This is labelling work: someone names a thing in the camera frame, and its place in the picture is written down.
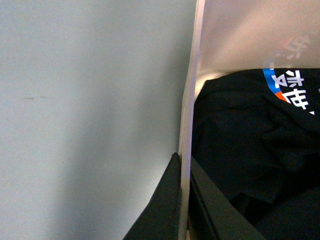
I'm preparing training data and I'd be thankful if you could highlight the cream plastic laundry hamper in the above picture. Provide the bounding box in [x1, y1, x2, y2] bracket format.
[178, 0, 320, 240]

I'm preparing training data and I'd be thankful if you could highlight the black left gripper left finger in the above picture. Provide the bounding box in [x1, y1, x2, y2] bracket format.
[124, 152, 182, 240]

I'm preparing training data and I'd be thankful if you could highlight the black printed t-shirt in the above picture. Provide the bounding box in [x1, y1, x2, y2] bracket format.
[191, 68, 320, 240]

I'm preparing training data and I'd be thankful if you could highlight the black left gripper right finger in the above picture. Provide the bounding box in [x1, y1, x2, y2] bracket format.
[188, 158, 264, 240]

